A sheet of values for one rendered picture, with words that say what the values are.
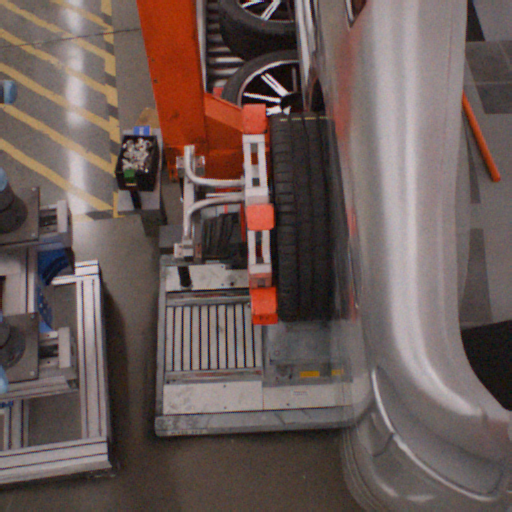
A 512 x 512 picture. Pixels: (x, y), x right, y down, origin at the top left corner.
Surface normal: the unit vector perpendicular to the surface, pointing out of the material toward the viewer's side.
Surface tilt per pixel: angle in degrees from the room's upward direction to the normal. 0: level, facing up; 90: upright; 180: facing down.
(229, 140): 90
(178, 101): 90
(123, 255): 0
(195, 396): 0
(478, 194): 20
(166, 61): 90
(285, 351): 0
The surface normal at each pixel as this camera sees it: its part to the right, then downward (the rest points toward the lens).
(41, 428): -0.03, -0.55
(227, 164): 0.04, 0.84
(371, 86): -0.81, -0.22
